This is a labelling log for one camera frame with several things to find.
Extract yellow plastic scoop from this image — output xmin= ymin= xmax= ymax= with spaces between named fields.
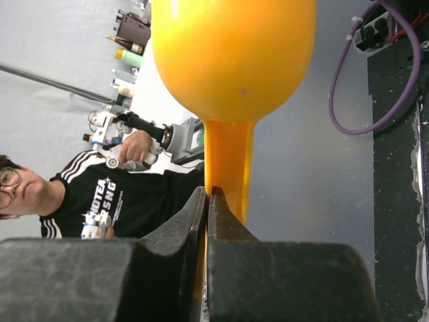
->
xmin=151 ymin=0 xmax=318 ymax=303

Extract bottles on shelf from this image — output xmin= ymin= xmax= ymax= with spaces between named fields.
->
xmin=105 ymin=8 xmax=151 ymax=108

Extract person in black shirt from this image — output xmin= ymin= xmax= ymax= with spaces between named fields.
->
xmin=1 ymin=150 xmax=204 ymax=239

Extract white teleoperation handle device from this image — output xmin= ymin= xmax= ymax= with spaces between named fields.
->
xmin=82 ymin=110 xmax=174 ymax=171

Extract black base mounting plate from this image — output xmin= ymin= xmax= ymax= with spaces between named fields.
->
xmin=368 ymin=40 xmax=428 ymax=321

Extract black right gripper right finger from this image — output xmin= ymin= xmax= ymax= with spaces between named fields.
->
xmin=207 ymin=186 xmax=259 ymax=242

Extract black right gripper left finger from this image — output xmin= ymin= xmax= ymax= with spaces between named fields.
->
xmin=139 ymin=187 xmax=206 ymax=321

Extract person's hand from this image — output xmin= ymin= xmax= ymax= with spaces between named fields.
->
xmin=118 ymin=130 xmax=153 ymax=168

